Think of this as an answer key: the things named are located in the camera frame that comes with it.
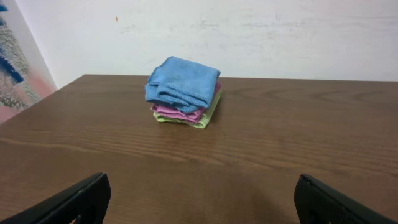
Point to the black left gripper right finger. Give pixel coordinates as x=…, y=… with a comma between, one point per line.
x=318, y=203

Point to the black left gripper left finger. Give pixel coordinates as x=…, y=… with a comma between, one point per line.
x=85, y=202

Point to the folded pink cloth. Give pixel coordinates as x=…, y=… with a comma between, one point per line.
x=173, y=110

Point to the folded green cloth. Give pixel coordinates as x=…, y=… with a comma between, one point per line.
x=198, y=119

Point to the folded blue cloth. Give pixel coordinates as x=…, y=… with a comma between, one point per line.
x=182, y=84

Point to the colourful patterned rug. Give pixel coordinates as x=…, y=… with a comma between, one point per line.
x=25, y=78

